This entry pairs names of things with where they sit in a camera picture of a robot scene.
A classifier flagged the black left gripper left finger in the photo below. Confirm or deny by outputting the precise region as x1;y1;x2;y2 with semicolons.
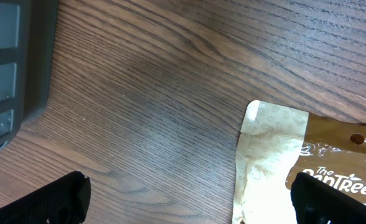
0;171;91;224

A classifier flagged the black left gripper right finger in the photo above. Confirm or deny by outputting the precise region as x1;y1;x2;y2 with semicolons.
291;172;366;224

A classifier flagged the brown snack packet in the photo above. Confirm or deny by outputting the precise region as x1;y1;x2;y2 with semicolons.
232;100;366;223

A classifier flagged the grey plastic mesh basket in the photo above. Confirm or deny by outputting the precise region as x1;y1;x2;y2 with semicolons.
0;0;59;150

